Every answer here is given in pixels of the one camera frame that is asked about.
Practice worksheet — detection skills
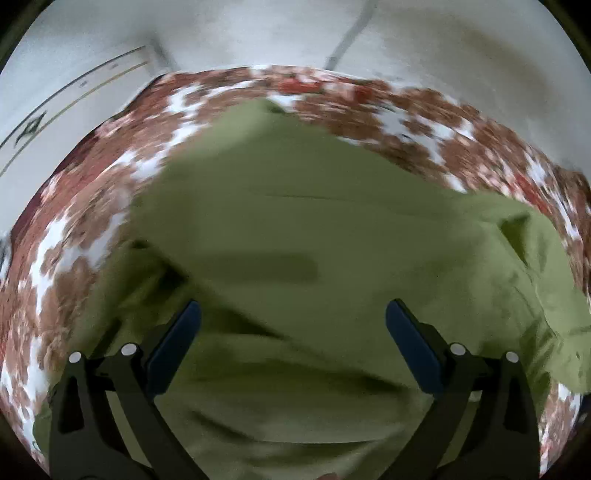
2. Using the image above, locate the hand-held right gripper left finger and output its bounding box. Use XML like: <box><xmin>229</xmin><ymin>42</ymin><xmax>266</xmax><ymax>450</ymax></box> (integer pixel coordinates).
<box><xmin>48</xmin><ymin>299</ymin><xmax>208</xmax><ymax>480</ymax></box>

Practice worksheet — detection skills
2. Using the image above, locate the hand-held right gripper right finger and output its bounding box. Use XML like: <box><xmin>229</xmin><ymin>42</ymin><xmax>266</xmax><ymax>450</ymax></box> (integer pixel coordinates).
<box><xmin>385</xmin><ymin>299</ymin><xmax>541</xmax><ymax>480</ymax></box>

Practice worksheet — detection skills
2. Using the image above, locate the large green garment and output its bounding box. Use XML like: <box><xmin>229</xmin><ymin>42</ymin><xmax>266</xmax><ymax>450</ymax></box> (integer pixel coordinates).
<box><xmin>32</xmin><ymin>99</ymin><xmax>591</xmax><ymax>480</ymax></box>

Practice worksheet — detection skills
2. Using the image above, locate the floral brown white blanket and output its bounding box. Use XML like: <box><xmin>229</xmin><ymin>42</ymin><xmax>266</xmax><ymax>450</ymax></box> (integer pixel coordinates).
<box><xmin>0</xmin><ymin>65</ymin><xmax>591</xmax><ymax>480</ymax></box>

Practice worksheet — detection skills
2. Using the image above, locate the white panel with dark lines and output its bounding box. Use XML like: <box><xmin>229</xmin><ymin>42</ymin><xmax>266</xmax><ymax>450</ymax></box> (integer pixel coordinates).
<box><xmin>0</xmin><ymin>44</ymin><xmax>168</xmax><ymax>195</ymax></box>

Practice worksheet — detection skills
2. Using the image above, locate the dark cable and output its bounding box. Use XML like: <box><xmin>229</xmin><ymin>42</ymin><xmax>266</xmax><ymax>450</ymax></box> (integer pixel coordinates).
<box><xmin>324</xmin><ymin>0</ymin><xmax>380</xmax><ymax>71</ymax></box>

